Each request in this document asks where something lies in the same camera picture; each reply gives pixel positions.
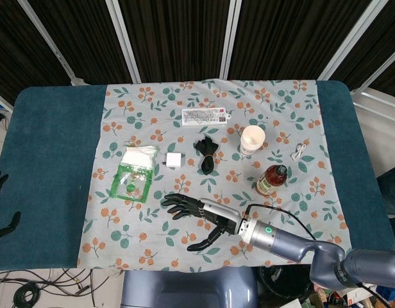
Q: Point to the dark blue seat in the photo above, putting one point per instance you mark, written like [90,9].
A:
[391,192]

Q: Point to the black waste bin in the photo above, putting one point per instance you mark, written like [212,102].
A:
[281,282]

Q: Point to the blue-grey robot torso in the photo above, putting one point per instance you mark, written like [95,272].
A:
[184,288]

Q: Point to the black tied sock bundle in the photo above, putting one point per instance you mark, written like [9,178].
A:
[206,160]

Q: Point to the green white plastic packet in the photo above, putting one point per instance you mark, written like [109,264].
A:
[136,157]

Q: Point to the teal table cover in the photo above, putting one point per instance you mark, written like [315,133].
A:
[50,144]

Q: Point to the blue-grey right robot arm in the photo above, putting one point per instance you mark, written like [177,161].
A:
[287,244]

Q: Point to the white cube charger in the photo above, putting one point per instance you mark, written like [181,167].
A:
[172,159]

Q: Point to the white aluminium partition post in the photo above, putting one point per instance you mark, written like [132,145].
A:
[50,41]
[231,38]
[349,40]
[124,41]
[377,74]

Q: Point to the brown tea bottle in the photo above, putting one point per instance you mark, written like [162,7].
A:
[269,181]

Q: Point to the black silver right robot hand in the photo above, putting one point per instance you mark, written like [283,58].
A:
[216,213]

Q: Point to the floral tablecloth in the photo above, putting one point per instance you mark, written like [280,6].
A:
[184,224]

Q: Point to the white paper cup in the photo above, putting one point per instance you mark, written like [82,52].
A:
[252,141]

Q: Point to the white printed flat package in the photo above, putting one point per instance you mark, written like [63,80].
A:
[204,116]

